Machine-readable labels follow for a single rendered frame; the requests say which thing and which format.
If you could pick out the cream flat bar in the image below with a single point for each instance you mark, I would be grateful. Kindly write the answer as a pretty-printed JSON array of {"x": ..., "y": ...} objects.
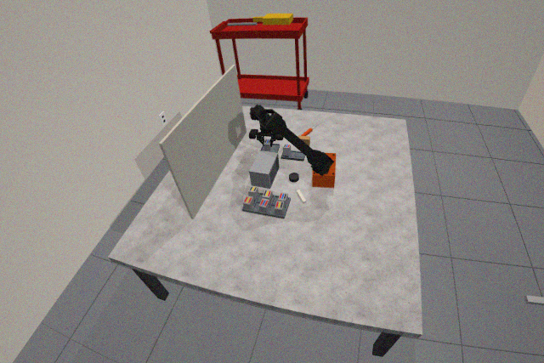
[{"x": 301, "y": 196}]

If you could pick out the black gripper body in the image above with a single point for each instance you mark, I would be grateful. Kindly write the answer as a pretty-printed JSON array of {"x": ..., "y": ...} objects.
[{"x": 264, "y": 132}]

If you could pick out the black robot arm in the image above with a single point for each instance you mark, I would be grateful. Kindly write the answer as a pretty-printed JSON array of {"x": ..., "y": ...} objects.
[{"x": 274, "y": 123}]

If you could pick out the black short cylinder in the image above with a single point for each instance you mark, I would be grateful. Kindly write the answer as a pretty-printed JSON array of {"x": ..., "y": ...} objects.
[{"x": 294, "y": 177}]

